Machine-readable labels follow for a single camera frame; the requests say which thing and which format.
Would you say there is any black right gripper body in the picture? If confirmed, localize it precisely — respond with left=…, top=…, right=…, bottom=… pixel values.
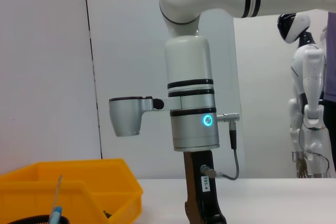
left=183, top=150, right=227, bottom=224

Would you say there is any clear plastic ruler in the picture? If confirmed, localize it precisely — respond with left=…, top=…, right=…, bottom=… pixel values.
left=51, top=174, right=64, bottom=209

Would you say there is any black mesh pen holder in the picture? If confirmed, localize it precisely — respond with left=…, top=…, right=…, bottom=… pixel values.
left=4, top=215, right=71, bottom=224

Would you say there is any yellow plastic bin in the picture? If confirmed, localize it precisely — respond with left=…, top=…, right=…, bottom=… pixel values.
left=0, top=158, right=144, bottom=224

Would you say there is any white humanoid robot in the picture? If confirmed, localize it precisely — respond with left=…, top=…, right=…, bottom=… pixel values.
left=277, top=13, right=332, bottom=179

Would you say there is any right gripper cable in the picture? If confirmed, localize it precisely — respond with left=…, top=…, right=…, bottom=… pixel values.
left=199, top=112, right=242, bottom=182

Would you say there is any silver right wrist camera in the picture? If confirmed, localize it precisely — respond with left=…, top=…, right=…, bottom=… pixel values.
left=108, top=95, right=165, bottom=138

